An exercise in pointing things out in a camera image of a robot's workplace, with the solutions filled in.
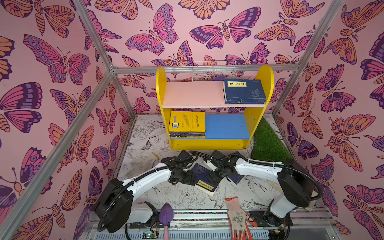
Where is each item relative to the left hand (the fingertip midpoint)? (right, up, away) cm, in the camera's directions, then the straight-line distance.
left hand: (190, 179), depth 83 cm
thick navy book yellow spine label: (+7, -2, +2) cm, 8 cm away
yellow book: (-2, +32, +4) cm, 33 cm away
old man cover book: (-2, +25, +2) cm, 25 cm away
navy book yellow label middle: (+26, 0, +3) cm, 26 cm away
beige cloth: (+64, -11, -5) cm, 65 cm away
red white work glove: (+25, -16, -11) cm, 31 cm away
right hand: (+13, +2, +4) cm, 14 cm away
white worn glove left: (-32, +5, +11) cm, 34 cm away
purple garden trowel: (-12, -15, -9) cm, 21 cm away
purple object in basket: (+18, +61, +13) cm, 65 cm away
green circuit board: (-19, -23, -11) cm, 32 cm away
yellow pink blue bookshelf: (+24, +30, +11) cm, 40 cm away
